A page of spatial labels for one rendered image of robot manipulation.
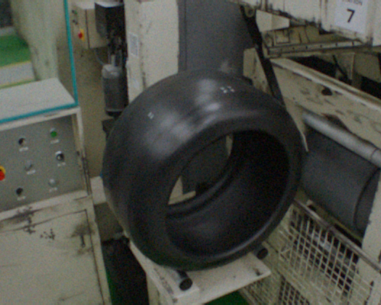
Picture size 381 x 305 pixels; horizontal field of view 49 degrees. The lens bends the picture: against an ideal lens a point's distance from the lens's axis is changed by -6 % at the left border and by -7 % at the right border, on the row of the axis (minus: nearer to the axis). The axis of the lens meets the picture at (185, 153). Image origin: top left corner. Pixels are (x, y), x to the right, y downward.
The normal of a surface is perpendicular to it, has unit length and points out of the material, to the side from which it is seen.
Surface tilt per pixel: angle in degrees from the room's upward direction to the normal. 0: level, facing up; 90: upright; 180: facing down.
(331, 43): 90
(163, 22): 90
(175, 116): 32
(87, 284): 90
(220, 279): 0
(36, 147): 90
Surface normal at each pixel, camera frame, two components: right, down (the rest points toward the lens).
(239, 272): -0.02, -0.87
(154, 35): 0.47, 0.43
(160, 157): -0.19, 0.00
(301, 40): -0.88, 0.24
